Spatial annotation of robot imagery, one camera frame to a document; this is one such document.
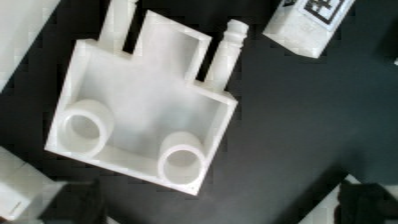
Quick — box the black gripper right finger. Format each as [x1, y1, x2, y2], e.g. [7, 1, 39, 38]
[336, 182, 398, 224]

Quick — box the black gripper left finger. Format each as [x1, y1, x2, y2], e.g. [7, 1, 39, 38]
[39, 181, 107, 224]

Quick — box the white chair seat part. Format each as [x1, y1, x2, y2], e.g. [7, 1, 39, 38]
[44, 12, 238, 195]

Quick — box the white chair leg with tag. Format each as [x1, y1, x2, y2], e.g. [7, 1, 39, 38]
[263, 0, 355, 58]

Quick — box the white round chair peg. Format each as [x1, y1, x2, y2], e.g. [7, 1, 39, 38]
[98, 0, 139, 51]
[204, 19, 249, 92]

